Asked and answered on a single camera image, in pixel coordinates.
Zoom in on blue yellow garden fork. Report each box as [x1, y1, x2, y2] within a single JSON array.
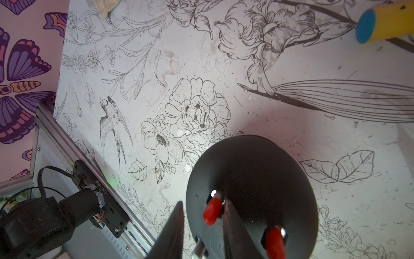
[[356, 1, 414, 44]]

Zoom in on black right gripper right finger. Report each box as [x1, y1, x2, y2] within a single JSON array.
[[223, 200, 263, 259]]

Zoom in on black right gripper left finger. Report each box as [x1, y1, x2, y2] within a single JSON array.
[[145, 201, 184, 259]]

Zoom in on black round screw base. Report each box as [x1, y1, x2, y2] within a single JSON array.
[[186, 135, 319, 259]]

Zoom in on aluminium cage frame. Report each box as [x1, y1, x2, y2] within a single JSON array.
[[1, 103, 154, 259]]

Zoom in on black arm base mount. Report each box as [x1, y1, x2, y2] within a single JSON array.
[[73, 160, 129, 238]]

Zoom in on silver protruding screw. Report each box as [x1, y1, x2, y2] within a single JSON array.
[[191, 240, 207, 259]]

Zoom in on red screw sleeve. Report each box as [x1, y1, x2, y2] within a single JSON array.
[[203, 191, 223, 226], [265, 226, 286, 259]]

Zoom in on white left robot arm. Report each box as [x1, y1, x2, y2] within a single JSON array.
[[1, 188, 104, 259]]

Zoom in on cream fabric glove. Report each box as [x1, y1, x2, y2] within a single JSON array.
[[94, 0, 120, 18]]

